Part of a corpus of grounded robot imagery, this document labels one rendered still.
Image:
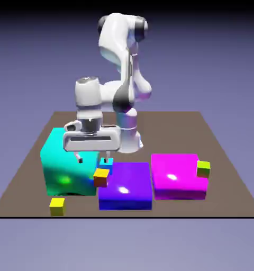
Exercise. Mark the small yellow cube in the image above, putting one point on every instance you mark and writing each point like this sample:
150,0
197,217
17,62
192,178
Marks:
57,206

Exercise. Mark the large purple box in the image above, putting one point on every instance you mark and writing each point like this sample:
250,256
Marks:
127,184

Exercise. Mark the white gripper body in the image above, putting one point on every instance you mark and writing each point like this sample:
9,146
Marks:
91,146

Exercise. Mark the small lime green cube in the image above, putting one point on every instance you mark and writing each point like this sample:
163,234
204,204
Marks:
203,169

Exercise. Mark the large magenta box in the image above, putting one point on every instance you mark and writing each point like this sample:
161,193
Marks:
175,175

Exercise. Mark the small orange cube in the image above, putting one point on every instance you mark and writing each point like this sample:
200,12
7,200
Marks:
101,177

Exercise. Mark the small blue cube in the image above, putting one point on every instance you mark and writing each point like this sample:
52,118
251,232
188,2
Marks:
109,166

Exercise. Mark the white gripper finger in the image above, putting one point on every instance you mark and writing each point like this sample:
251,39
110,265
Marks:
78,158
106,157

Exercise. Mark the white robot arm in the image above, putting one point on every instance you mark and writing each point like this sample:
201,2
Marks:
112,38

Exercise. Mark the large cyan box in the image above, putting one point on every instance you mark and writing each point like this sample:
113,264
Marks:
63,169

